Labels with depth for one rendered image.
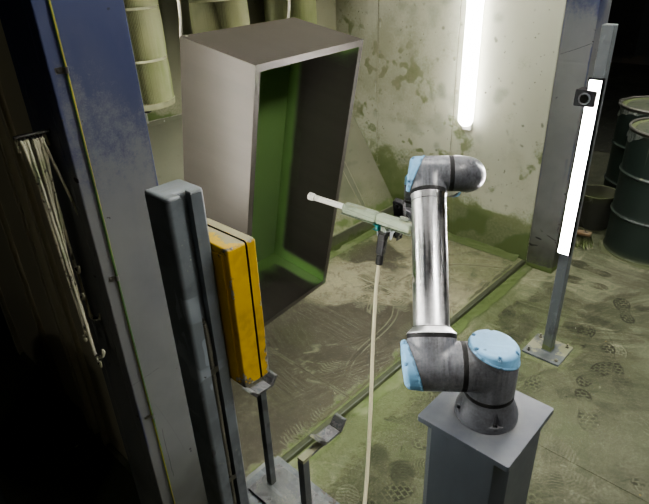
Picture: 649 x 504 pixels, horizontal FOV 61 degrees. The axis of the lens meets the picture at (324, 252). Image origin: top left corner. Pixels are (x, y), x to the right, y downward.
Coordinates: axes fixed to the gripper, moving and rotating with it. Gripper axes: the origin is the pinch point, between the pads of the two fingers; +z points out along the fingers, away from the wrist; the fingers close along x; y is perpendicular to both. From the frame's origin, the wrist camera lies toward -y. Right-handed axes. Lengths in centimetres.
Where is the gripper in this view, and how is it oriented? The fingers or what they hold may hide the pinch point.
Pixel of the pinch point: (382, 227)
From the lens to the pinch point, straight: 215.3
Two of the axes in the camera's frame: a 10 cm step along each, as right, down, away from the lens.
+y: -1.2, 9.0, 4.2
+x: -8.4, -3.2, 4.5
